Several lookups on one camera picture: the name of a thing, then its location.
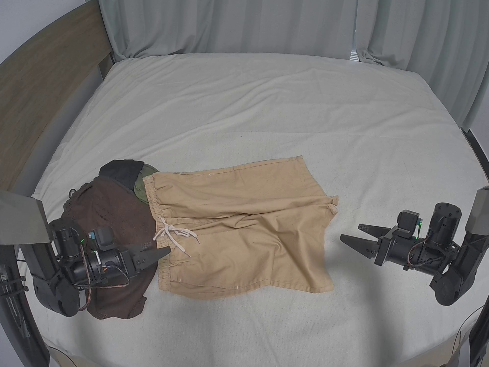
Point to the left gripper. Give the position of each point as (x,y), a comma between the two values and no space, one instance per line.
(112,266)

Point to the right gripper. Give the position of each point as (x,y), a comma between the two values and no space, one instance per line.
(405,252)

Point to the beige shorts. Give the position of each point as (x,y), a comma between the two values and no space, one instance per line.
(248,224)

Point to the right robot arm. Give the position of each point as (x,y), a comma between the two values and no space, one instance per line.
(445,224)

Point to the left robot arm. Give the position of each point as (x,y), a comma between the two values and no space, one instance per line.
(57,293)

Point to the bed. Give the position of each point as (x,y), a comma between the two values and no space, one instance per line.
(286,109)

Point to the brown garment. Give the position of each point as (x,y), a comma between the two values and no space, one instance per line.
(114,212)

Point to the green garment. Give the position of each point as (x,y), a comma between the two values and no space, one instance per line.
(139,189)

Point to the black garment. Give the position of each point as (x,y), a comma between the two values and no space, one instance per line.
(120,172)

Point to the grey-green curtain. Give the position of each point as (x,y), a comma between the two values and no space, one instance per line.
(229,13)
(428,33)

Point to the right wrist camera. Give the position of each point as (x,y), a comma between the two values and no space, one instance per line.
(408,222)

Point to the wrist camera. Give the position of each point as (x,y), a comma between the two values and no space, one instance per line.
(408,222)
(102,237)

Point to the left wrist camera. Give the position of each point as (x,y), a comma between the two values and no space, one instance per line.
(102,237)

